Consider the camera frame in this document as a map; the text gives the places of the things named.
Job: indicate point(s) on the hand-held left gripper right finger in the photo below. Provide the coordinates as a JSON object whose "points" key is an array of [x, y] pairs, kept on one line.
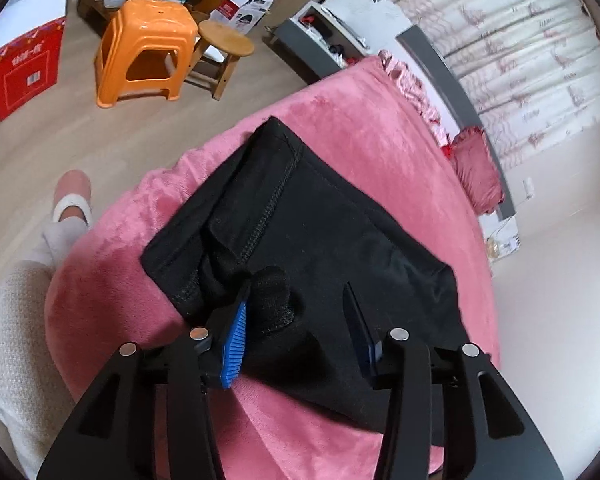
{"points": [[357, 325]]}

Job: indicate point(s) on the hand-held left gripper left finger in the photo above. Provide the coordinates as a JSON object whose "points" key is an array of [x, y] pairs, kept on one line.
{"points": [[235, 340]]}

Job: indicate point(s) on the black pants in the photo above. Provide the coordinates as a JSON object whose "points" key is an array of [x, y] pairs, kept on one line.
{"points": [[320, 220]]}

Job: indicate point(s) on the gold ornament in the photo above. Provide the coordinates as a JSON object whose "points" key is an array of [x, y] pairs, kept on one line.
{"points": [[492, 249]]}

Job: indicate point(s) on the red ruffled pillow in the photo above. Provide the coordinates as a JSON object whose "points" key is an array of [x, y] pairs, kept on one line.
{"points": [[475, 170]]}

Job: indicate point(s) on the red cloth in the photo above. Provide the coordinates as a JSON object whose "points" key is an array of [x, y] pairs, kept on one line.
{"points": [[447, 150]]}

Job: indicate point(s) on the pink plush blanket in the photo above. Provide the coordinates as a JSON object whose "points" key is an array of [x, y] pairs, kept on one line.
{"points": [[360, 125]]}

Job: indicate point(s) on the person's white knit trousers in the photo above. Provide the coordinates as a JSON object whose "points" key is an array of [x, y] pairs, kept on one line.
{"points": [[15, 335]]}

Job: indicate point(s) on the pink and white slipper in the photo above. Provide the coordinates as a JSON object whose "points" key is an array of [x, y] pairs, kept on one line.
{"points": [[72, 185]]}

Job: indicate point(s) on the pink floral cloth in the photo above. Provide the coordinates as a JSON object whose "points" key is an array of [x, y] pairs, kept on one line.
{"points": [[410, 85]]}

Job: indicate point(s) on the grey bed headboard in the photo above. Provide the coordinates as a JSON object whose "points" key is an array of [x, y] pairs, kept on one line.
{"points": [[430, 55]]}

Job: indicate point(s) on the grey and white nightstand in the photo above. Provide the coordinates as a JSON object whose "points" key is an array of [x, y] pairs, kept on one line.
{"points": [[300, 45]]}

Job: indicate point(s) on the round wooden stool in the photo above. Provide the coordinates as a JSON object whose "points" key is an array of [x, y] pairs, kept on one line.
{"points": [[225, 37]]}

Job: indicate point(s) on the small red object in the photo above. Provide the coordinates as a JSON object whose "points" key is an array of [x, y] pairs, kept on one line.
{"points": [[308, 19]]}

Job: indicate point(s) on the white flower print panel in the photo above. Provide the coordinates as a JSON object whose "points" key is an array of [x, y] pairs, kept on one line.
{"points": [[365, 10]]}

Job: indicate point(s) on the white patterned curtain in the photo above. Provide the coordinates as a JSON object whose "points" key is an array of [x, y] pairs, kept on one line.
{"points": [[530, 50]]}

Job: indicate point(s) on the white appliance carton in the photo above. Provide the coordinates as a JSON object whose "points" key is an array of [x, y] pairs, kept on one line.
{"points": [[247, 10]]}

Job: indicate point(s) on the orange plastic stool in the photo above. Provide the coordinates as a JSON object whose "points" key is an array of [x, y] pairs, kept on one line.
{"points": [[150, 20]]}

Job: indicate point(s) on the red cardboard box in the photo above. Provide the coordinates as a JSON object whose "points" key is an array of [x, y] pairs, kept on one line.
{"points": [[25, 75]]}

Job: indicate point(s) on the white wall socket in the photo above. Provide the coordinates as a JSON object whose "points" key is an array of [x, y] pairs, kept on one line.
{"points": [[529, 189]]}

